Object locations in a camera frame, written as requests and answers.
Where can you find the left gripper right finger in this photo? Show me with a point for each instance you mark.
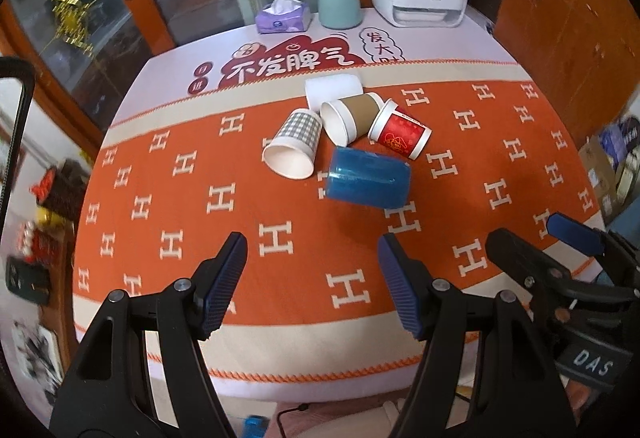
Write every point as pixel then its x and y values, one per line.
pixel 517 392

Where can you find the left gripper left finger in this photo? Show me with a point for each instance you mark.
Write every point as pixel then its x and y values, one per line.
pixel 107 392

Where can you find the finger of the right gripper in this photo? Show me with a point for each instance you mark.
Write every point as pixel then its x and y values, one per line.
pixel 542 275
pixel 616 255

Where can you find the blue plastic cup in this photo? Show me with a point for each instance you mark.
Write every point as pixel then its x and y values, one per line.
pixel 368 179

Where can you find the red paper cup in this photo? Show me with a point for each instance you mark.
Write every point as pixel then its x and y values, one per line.
pixel 398 131

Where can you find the brown sleeve paper cup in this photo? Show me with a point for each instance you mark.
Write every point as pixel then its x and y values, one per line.
pixel 346 120

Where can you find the grey checkered paper cup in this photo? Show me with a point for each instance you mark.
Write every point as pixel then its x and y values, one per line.
pixel 292 150

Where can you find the white paper cup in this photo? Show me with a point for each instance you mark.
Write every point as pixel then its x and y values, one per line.
pixel 319 90

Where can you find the cardboard box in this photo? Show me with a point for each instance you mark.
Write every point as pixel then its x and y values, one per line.
pixel 610 185

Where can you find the orange H-pattern tablecloth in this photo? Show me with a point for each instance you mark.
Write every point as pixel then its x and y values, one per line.
pixel 181 167

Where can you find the wooden cabinet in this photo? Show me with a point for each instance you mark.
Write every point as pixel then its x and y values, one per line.
pixel 582 54

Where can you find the teal canister brown lid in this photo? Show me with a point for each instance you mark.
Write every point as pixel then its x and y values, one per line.
pixel 339 14

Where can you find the purple tissue pack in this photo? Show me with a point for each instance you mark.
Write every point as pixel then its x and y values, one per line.
pixel 283 16

